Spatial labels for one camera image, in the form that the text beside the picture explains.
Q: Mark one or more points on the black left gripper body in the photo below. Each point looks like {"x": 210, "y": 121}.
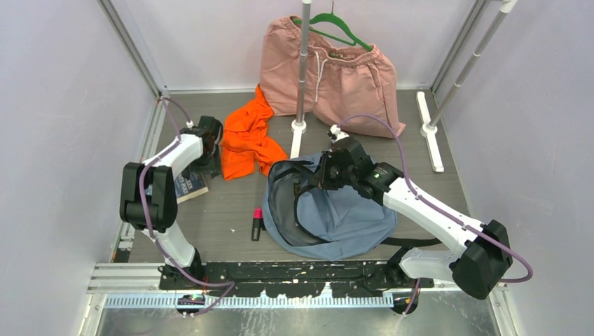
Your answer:
{"x": 207, "y": 157}

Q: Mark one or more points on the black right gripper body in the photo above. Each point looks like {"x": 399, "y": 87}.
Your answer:
{"x": 331, "y": 176}

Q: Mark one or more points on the blue paperback book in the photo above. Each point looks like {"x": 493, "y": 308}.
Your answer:
{"x": 188, "y": 185}

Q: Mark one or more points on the light blue backpack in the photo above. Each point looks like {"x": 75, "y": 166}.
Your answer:
{"x": 322, "y": 224}

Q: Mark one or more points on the pink highlighter marker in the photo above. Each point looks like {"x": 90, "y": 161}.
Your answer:
{"x": 257, "y": 224}

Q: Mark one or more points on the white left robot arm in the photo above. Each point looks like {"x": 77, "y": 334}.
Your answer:
{"x": 148, "y": 199}

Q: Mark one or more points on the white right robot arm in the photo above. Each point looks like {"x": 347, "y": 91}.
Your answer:
{"x": 477, "y": 256}

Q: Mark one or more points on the orange shirt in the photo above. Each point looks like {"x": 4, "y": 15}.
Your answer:
{"x": 246, "y": 146}

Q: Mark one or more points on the pink shorts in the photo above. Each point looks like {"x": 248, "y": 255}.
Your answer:
{"x": 349, "y": 86}

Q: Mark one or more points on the white right rack stand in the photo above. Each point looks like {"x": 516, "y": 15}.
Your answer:
{"x": 444, "y": 93}

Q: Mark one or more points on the green clothes hanger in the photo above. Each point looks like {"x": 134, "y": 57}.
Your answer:
{"x": 329, "y": 25}

